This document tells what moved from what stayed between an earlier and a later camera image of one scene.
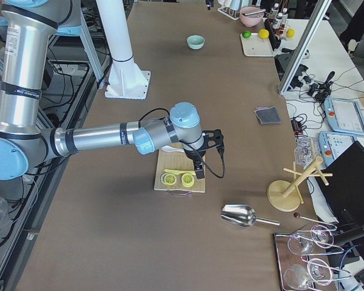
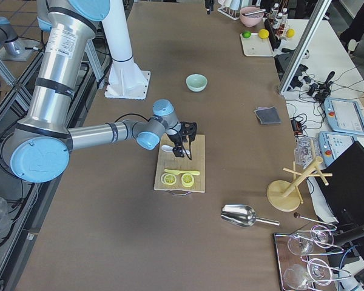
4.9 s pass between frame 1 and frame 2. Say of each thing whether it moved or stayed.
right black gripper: moved
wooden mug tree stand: stayed
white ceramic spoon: stayed
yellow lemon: stayed
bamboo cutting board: stayed
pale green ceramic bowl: moved
